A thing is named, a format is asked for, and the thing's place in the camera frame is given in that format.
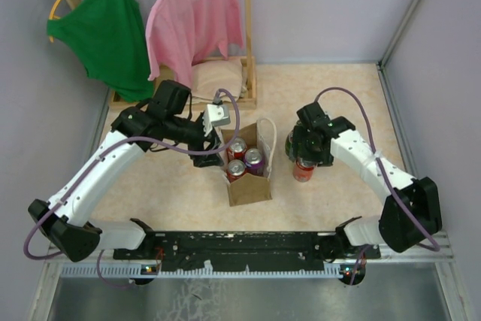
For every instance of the purple soda can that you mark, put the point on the purple soda can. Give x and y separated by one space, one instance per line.
254 161

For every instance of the wooden clothes rack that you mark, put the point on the wooden clothes rack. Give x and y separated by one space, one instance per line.
246 102

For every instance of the beige folded cloth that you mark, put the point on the beige folded cloth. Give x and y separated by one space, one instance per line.
208 77

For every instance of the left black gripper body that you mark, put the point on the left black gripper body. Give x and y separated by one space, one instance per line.
195 135

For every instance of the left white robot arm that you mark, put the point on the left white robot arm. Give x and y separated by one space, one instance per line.
65 219

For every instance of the red cola can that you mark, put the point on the red cola can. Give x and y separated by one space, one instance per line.
236 169
303 170
237 149

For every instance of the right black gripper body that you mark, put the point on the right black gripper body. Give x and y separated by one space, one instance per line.
319 155

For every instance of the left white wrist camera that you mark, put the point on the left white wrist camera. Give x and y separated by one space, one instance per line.
215 115

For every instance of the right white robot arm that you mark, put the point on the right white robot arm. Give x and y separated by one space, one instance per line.
411 207

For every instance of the green tank top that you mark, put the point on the green tank top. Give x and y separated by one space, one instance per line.
108 37

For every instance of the pink t-shirt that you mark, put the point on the pink t-shirt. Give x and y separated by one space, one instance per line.
181 33

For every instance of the green glass bottle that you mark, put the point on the green glass bottle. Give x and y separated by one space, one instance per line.
288 146

